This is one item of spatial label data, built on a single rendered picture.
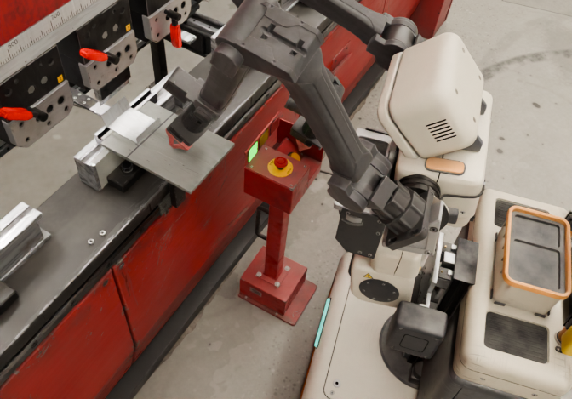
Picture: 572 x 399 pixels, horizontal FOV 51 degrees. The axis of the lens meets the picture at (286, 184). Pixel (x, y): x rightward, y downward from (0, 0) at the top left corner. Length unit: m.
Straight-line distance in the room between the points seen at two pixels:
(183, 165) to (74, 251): 0.32
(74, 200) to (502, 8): 3.08
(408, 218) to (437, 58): 0.30
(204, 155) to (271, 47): 0.67
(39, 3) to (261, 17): 0.47
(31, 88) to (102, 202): 0.42
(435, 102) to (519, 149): 2.06
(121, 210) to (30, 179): 1.34
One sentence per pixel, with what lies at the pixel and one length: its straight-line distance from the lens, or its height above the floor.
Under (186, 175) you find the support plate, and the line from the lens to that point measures 1.39.
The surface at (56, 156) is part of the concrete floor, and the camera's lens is 2.86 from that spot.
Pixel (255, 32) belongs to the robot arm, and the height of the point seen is 1.58.
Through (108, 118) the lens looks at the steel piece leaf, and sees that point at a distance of 1.52.
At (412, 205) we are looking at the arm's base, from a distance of 1.09.
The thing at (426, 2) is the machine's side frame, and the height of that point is 0.22.
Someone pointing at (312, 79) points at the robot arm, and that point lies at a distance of 0.83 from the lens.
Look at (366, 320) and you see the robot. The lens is 2.03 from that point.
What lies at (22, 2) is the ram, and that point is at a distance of 1.13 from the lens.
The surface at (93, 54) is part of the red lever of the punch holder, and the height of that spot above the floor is 1.31.
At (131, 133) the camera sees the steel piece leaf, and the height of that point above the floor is 1.00.
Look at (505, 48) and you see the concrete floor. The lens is 3.71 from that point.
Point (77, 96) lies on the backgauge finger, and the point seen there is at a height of 1.01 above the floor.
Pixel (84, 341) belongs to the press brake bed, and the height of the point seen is 0.61.
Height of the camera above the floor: 2.07
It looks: 51 degrees down
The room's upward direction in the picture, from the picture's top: 6 degrees clockwise
